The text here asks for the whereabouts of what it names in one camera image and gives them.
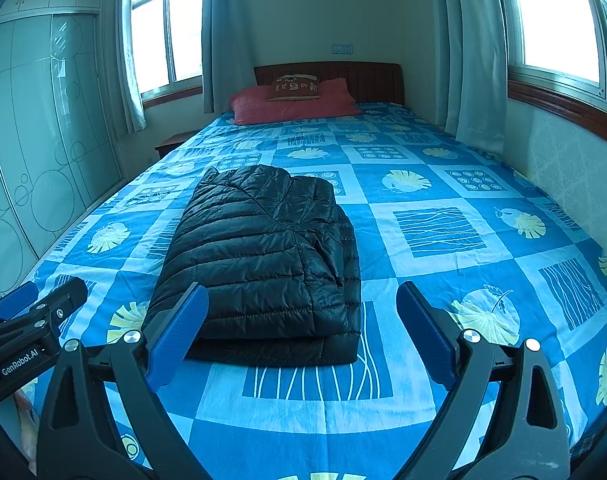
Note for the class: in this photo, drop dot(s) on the small window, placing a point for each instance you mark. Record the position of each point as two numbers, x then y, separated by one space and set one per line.
168 25

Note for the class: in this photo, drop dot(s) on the bed with blue patterned sheet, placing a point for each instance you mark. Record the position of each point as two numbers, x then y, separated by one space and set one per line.
433 260

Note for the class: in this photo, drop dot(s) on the black puffer jacket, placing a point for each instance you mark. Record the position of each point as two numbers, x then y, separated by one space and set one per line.
263 255

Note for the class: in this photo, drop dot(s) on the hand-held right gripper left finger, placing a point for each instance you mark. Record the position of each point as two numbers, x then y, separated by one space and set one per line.
176 345

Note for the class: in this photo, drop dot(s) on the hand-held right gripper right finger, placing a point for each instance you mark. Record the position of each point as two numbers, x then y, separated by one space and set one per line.
431 332

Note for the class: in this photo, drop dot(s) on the white wardrobe with circle pattern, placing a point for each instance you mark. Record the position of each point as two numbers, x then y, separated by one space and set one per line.
38 135

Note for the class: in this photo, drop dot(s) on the wooden nightstand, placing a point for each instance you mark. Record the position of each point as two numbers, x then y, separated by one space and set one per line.
176 142

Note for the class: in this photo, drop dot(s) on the short grey curtain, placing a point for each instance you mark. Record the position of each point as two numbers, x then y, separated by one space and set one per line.
126 75

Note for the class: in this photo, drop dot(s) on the wide window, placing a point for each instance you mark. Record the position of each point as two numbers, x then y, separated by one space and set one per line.
558 15

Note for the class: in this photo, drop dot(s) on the red pillow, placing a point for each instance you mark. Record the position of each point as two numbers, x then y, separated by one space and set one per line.
253 107

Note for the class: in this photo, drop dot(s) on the white wall socket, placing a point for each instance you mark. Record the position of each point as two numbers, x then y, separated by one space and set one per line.
342 49

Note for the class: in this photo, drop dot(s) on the brown printed cushion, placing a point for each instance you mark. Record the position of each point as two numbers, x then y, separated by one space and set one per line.
293 87

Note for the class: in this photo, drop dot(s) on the wooden window sill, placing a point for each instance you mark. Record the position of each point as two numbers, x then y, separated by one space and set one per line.
568 107

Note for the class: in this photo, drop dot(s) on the wooden headboard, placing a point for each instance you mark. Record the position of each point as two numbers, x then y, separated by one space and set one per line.
373 82

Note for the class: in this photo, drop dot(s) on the long grey curtain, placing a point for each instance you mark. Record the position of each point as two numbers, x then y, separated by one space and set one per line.
476 50
228 35

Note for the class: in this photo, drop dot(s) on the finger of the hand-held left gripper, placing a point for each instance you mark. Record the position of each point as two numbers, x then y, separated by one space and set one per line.
15 302
68 297

